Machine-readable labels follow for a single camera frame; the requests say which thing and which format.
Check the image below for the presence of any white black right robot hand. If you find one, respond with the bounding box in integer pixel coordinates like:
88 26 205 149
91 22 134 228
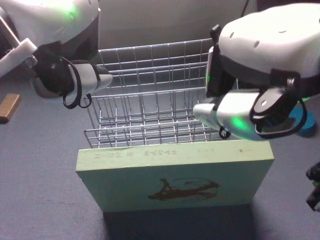
193 90 266 142

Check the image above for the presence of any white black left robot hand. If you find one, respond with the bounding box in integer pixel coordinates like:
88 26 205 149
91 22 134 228
71 62 114 95

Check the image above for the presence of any pale green book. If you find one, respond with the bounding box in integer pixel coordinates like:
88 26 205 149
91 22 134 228
75 139 276 214

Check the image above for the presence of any blue round object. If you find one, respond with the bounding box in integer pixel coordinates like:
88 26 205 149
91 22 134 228
288 104 316 137

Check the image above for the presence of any small wooden block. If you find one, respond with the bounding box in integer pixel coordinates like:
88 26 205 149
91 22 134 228
0 93 23 125

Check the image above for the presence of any threaded metal rod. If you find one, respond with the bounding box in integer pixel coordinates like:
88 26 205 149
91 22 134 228
0 14 21 48

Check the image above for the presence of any black mechanical part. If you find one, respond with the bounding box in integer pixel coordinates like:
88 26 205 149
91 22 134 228
305 161 320 213

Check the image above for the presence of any silver wire rack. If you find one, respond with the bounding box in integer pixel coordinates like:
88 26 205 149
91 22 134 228
83 38 237 151

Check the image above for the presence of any white plastic bracket bar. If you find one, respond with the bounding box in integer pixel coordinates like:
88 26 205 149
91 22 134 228
0 38 39 79

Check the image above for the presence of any black hanging cable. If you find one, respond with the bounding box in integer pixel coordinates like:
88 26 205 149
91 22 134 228
240 0 251 17

